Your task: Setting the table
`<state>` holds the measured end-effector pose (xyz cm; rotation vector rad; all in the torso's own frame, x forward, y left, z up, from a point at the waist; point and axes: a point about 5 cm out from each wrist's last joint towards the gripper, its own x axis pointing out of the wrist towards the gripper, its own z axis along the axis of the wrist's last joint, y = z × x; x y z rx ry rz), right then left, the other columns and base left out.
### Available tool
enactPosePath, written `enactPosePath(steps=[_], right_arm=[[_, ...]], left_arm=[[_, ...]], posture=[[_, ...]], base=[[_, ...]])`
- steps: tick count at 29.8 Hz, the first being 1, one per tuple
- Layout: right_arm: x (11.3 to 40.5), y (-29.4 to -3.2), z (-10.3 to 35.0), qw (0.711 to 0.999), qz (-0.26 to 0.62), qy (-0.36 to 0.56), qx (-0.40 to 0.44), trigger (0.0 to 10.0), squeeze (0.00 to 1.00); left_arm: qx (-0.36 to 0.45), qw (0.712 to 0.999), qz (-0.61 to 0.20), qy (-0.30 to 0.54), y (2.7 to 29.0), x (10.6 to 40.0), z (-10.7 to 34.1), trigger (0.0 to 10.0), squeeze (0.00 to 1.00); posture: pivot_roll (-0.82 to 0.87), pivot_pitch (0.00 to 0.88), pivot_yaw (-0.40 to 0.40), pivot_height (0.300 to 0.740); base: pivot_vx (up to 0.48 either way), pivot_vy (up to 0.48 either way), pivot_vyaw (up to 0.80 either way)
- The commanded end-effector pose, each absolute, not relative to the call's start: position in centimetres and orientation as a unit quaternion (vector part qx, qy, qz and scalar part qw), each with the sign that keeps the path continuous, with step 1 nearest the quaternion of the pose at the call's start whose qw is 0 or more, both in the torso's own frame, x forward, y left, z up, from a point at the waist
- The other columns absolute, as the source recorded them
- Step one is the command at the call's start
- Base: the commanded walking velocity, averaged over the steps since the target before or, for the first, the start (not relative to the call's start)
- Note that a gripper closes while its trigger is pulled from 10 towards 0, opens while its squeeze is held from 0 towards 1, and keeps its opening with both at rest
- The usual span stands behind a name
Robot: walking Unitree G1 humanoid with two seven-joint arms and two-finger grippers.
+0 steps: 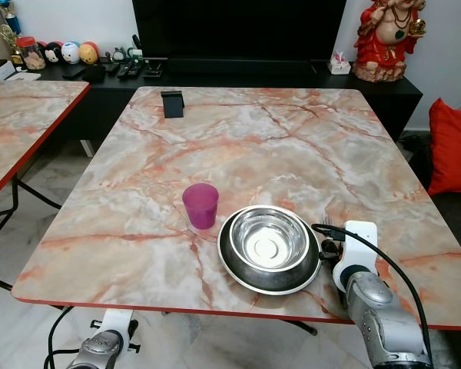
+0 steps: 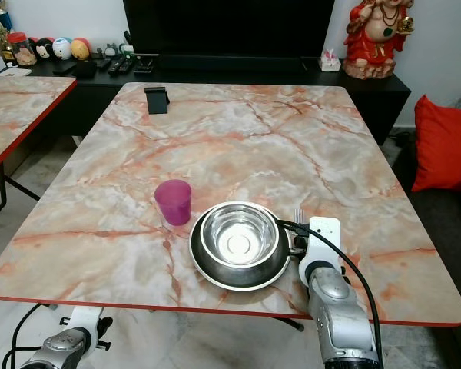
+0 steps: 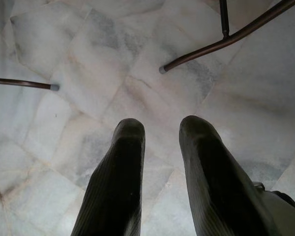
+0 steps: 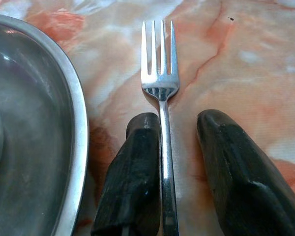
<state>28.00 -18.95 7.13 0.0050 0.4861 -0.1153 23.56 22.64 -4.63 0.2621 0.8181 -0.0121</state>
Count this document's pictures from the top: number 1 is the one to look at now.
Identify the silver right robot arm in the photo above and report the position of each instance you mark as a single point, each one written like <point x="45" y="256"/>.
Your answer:
<point x="380" y="323"/>

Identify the gold trophy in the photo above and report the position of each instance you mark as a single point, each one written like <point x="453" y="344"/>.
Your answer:
<point x="10" y="23"/>

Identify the black television console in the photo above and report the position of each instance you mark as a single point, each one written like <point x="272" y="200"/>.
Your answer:
<point x="238" y="77"/>

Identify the black flat television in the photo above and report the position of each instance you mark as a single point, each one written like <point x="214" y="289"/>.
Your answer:
<point x="238" y="29"/>

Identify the red cushion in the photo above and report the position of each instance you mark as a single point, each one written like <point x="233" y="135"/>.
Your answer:
<point x="452" y="146"/>

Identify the stainless steel bowl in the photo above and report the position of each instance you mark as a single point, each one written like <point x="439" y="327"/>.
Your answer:
<point x="267" y="240"/>

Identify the clear jar red lid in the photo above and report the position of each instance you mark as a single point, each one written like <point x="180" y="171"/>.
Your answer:
<point x="31" y="54"/>

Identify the white and blue plush toy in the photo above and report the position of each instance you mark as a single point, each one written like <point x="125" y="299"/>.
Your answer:
<point x="70" y="51"/>

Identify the dark grey sofa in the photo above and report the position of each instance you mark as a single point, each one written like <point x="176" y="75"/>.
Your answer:
<point x="455" y="224"/>

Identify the small black stand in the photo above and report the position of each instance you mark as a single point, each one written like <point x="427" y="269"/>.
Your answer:
<point x="173" y="104"/>

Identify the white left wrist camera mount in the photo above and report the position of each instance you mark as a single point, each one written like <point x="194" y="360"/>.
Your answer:
<point x="114" y="319"/>

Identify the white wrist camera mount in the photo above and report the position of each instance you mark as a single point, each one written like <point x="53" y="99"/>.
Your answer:
<point x="359" y="242"/>
<point x="114" y="319"/>

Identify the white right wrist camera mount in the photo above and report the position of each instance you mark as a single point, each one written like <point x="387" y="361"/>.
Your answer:
<point x="359" y="242"/>

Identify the red laughing Buddha statue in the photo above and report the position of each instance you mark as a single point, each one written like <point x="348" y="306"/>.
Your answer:
<point x="389" y="38"/>

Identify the small white bunny figurine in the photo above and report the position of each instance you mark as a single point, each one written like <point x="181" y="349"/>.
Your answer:
<point x="339" y="64"/>

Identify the orange and yellow plush toy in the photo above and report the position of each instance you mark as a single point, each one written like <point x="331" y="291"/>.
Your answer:
<point x="88" y="51"/>

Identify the black metal table leg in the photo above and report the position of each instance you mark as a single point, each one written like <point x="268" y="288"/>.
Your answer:
<point x="14" y="201"/>
<point x="301" y="327"/>

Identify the black and white plush toy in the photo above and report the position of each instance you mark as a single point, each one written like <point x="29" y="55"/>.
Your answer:
<point x="52" y="52"/>

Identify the purple plastic cup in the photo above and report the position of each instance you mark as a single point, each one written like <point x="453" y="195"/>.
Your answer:
<point x="200" y="205"/>

